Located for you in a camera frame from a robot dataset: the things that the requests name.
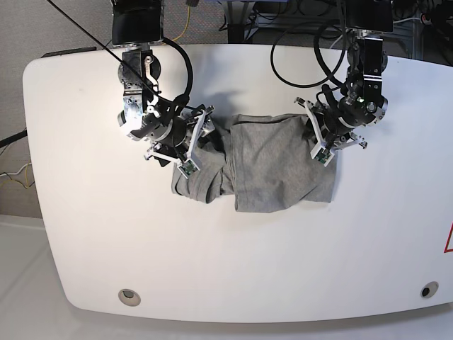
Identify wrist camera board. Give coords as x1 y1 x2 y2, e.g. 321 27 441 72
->
177 158 200 179
311 147 335 167

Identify table grommet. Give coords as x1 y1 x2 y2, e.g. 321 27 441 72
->
118 289 141 307
420 281 439 299

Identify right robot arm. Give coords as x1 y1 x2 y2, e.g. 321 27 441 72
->
112 1 214 177

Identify white and yellow floor cables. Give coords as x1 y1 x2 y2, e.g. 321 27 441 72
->
0 161 33 191

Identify left table grommet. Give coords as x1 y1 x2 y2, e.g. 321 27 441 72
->
118 289 141 307

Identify black table leg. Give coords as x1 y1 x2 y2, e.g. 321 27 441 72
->
221 1 256 44

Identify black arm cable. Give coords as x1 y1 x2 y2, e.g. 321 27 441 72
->
45 0 195 111
270 21 350 96

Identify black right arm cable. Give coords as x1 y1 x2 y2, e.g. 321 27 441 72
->
45 0 195 111

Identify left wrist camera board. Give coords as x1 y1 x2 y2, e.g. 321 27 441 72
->
311 147 335 167

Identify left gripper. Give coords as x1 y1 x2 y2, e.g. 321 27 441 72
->
294 97 367 156

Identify grey T-shirt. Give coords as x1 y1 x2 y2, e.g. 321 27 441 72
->
171 114 336 213

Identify right table grommet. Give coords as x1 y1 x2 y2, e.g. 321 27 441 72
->
420 281 439 299

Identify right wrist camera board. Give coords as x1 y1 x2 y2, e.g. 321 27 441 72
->
177 158 200 179

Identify yellow cable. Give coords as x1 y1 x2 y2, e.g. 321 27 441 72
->
166 0 199 46

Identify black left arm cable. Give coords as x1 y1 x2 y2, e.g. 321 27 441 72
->
270 21 350 96

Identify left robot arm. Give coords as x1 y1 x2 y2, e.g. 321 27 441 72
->
295 1 394 166

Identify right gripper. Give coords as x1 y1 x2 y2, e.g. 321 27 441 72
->
144 105 215 168

